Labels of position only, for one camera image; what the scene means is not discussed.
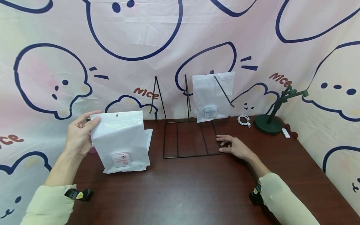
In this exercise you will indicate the person's left hand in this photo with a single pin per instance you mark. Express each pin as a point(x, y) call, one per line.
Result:
point(75, 137)

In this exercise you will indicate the person's right hand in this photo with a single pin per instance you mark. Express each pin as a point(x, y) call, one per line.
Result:
point(239, 148)

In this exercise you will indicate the person's left index finger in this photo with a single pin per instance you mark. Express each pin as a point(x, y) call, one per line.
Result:
point(90, 113)

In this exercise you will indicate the person's right fingers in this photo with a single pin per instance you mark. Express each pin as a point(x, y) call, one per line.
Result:
point(226, 138)

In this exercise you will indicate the person's left thumb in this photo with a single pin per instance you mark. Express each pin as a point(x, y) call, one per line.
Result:
point(94, 122)

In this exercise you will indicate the person's right thumb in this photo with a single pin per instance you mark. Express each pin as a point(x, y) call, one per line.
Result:
point(223, 150)

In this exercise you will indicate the white pouch with pink item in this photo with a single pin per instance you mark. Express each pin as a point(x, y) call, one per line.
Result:
point(121, 140)

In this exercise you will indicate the person's right forearm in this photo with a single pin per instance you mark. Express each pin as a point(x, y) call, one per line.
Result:
point(281, 197)

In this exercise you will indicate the person's left forearm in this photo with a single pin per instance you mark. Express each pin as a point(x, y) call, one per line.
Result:
point(54, 190)

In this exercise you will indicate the black desk stand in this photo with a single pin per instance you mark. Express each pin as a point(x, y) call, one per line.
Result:
point(268, 124)

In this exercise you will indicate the white pouch with white earphones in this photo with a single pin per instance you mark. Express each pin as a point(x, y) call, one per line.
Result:
point(211, 93)

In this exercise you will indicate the black wrist band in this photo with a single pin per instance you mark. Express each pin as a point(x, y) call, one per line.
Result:
point(80, 194)
point(256, 195)

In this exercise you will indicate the small white adapter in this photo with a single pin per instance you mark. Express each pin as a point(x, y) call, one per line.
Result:
point(286, 133)

